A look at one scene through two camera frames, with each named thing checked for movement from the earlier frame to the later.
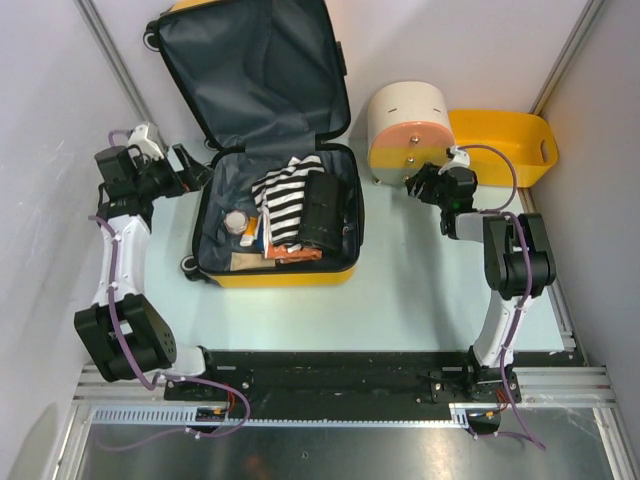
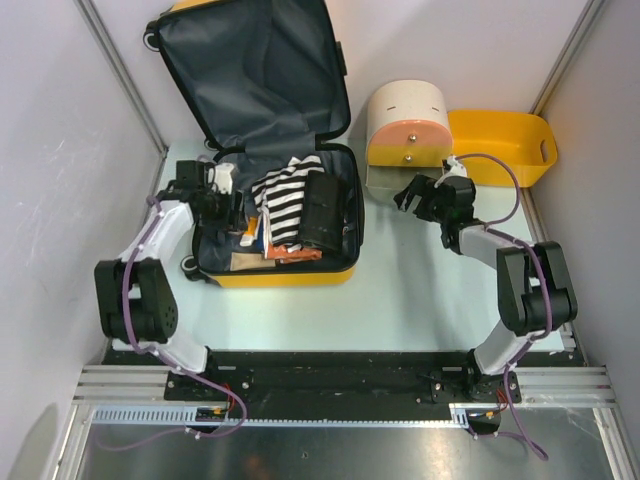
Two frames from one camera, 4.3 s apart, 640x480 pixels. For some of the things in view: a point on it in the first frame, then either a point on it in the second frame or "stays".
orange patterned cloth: [281, 255] stays
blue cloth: [254, 233] stays
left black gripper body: [160, 180] -> [217, 208]
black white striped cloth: [280, 196] stays
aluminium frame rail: [143, 400] stays
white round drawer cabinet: [409, 125] stays
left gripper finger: [192, 173] -> [238, 214]
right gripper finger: [425, 184] -> [422, 186]
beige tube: [247, 260] stays
